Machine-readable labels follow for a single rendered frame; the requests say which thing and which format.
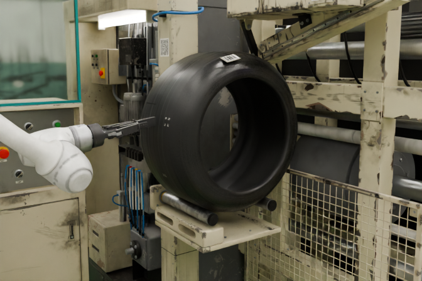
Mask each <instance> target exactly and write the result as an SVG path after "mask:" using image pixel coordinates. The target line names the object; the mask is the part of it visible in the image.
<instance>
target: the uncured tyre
mask: <svg viewBox="0 0 422 281"><path fill-rule="evenodd" d="M232 54H235V55H237V56H238V57H240V59H238V60H234V61H230V62H226V61H224V60H223V59H221V57H223V56H228V55H232ZM224 87H226V88H227V89H228V90H229V92H230V93H231V95H232V96H233V99H234V101H235V104H236V107H237V113H238V130H237V135H236V138H235V142H234V145H233V146H232V149H231V150H230V152H229V154H228V155H227V157H226V158H225V159H224V160H223V161H222V162H221V163H220V164H219V165H218V166H217V167H215V168H213V169H212V170H210V171H208V172H207V170H206V168H205V166H204V163H203V160H202V156H201V152H200V130H201V126H202V121H203V117H204V115H205V112H206V110H207V108H208V106H209V104H210V103H211V101H212V99H213V98H214V97H215V96H216V95H217V93H218V92H219V91H220V90H221V89H223V88H224ZM146 102H149V103H156V105H153V104H149V103H146ZM166 115H167V116H170V117H171V122H170V128H169V129H168V128H164V127H163V125H164V121H165V116H166ZM149 117H156V126H152V127H148V128H145V129H140V140H141V148H142V151H143V155H144V158H145V161H146V163H147V165H148V167H149V169H150V171H151V172H152V174H153V175H154V177H155V178H156V179H157V181H158V182H159V183H160V184H161V185H162V186H163V187H164V188H165V189H166V190H168V191H169V192H170V193H172V194H174V195H175V196H177V197H180V198H182V199H184V200H186V201H189V202H191V203H193V204H195V205H197V206H199V207H201V208H204V209H207V210H210V211H216V212H233V211H240V210H243V209H246V208H249V207H251V206H253V205H255V204H256V203H258V202H260V201H261V200H262V199H264V198H265V197H266V196H267V195H268V194H269V193H270V192H271V191H272V190H273V189H274V188H275V187H276V186H277V184H278V183H279V182H280V180H281V179H282V177H283V176H284V174H285V172H286V171H287V169H288V167H289V165H290V162H291V160H292V158H293V154H294V151H295V147H296V140H297V135H298V119H297V114H296V107H295V102H294V100H293V96H292V93H291V90H290V89H289V86H288V84H287V83H286V81H285V79H284V78H283V76H282V75H281V74H280V72H279V71H278V70H277V69H276V68H275V67H273V66H272V64H270V63H269V62H267V61H266V60H263V59H262V58H260V57H258V56H255V55H253V54H250V53H246V52H242V51H209V52H201V53H195V54H192V55H189V56H186V57H184V58H182V59H181V60H179V61H177V62H176V63H174V64H173V65H172V66H170V67H169V68H168V69H166V70H165V71H164V72H163V73H162V74H161V75H160V77H159V78H158V79H157V81H155V83H154V85H153V86H152V88H151V90H150V91H149V93H148V96H147V98H146V101H145V103H144V107H143V111H142V114H141V119H146V118H149ZM161 172H164V173H165V174H166V176H167V178H164V177H163V175H162V173H161Z"/></svg>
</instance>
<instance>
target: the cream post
mask: <svg viewBox="0 0 422 281"><path fill-rule="evenodd" d="M159 11H198V0H158V12H159ZM162 38H169V56H160V39H162ZM195 53H198V14H166V18H161V17H159V16H158V74H159V77H160V75H161V74H162V73H163V72H164V71H165V70H166V69H168V68H169V67H170V66H172V65H173V64H174V63H176V62H177V61H179V60H181V59H182V58H184V57H186V56H189V55H192V54H195ZM161 281H199V261H198V250H197V249H195V248H194V247H192V246H190V245H189V244H187V243H185V242H184V241H182V240H180V239H179V238H177V237H175V236H173V235H172V234H171V233H168V232H167V231H165V230H164V229H162V228H161Z"/></svg>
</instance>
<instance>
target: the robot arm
mask: <svg viewBox="0 0 422 281"><path fill-rule="evenodd" d="M152 126H156V117H149V118H146V119H141V120H135V119H133V121H132V122H131V121H128V122H122V123H118V124H112V125H103V126H102V127H101V126H100V125H99V124H98V123H94V124H90V125H85V124H80V125H74V126H69V127H55V128H51V129H45V130H40V131H38V132H34V133H32V134H28V133H26V132H25V131H23V130H22V129H20V128H19V127H18V126H16V125H14V124H13V123H12V122H11V121H9V120H8V119H7V118H5V117H4V116H2V115H1V114H0V141H1V142H2V143H4V144H6V145H7V146H8V147H10V148H12V149H13V150H14V151H16V152H17V153H18V156H19V158H20V160H21V162H22V164H23V165H24V166H31V167H35V169H36V172H37V173H38V174H40V175H41V176H43V177H44V178H45V179H47V180H48V181H49V182H51V183H52V184H53V185H54V186H57V187H58V188H59V189H61V190H62V191H65V192H67V193H79V192H81V191H83V190H84V189H85V188H86V187H87V186H88V185H89V184H90V182H91V180H92V178H93V169H92V166H91V163H90V161H89V160H88V159H87V157H86V156H85V154H84V152H89V151H91V150H92V148H95V147H99V146H103V144H104V140H105V139H106V138H108V139H113V138H114V137H117V138H120V137H122V136H124V135H128V134H132V133H134V132H140V129H145V128H148V127H152Z"/></svg>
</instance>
